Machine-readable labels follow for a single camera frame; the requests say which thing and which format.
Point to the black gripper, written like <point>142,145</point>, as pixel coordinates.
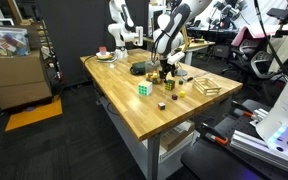
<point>166,68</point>

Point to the dark multicolour rubik's cube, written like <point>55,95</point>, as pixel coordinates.
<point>170,85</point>

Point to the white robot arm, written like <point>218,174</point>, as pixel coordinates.
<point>165,43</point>

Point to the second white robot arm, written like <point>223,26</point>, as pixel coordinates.
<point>123,29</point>

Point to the green block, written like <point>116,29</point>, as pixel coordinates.
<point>181,81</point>

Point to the large white rubik's cube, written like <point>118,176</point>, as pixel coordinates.
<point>145,88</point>

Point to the purple block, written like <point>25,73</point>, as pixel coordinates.
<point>174,97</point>

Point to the yellow block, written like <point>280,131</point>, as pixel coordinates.
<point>182,94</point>

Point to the small white rubik's cube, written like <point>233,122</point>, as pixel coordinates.
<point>161,106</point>

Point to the clear jar of blocks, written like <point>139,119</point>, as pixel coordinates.
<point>152,71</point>

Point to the grey round lamp base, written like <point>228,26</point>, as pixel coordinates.
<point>181,73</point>

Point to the dark green pouch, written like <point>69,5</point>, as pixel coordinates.
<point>138,68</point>

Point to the wooden crate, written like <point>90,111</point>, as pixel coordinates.
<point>206,86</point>

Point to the plate with pink item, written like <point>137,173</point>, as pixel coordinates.
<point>103,55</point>

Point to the black office chair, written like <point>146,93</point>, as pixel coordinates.
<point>251,57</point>

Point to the cardboard box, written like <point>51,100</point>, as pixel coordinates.
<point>23,80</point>

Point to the clear bin of toys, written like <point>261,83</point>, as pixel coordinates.
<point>13,42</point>

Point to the orange-handled clamp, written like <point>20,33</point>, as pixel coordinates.
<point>212,134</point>
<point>242,110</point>

